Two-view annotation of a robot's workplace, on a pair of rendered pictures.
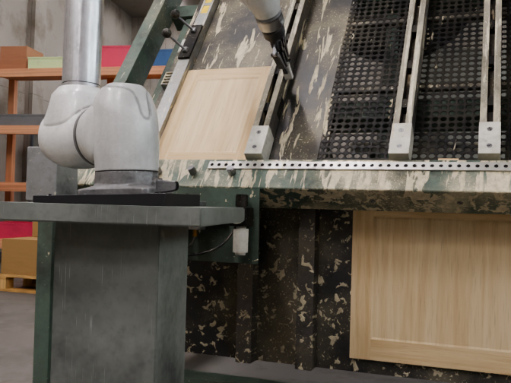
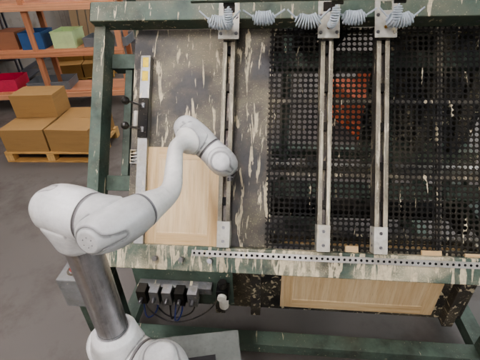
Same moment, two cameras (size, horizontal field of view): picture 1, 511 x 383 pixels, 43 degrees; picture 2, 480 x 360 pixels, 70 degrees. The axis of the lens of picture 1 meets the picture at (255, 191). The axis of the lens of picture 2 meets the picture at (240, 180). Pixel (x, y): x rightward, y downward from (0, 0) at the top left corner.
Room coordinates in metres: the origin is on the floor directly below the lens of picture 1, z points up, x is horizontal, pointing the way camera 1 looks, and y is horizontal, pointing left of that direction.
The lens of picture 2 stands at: (0.93, 0.21, 2.09)
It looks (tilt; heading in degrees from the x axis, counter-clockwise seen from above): 33 degrees down; 346
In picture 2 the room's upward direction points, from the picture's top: 2 degrees counter-clockwise
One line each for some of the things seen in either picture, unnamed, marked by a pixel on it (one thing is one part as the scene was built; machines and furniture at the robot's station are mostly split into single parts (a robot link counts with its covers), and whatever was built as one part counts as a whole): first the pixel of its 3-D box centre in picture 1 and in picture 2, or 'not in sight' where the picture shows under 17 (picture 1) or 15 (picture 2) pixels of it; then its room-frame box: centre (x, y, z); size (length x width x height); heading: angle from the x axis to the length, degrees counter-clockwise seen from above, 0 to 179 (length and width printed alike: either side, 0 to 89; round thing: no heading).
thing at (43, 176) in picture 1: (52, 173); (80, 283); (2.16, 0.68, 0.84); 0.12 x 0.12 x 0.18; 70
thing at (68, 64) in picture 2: not in sight; (85, 63); (8.65, 1.44, 0.32); 1.08 x 0.80 x 0.64; 79
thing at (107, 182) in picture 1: (134, 183); not in sight; (1.58, 0.30, 0.80); 0.22 x 0.18 x 0.06; 77
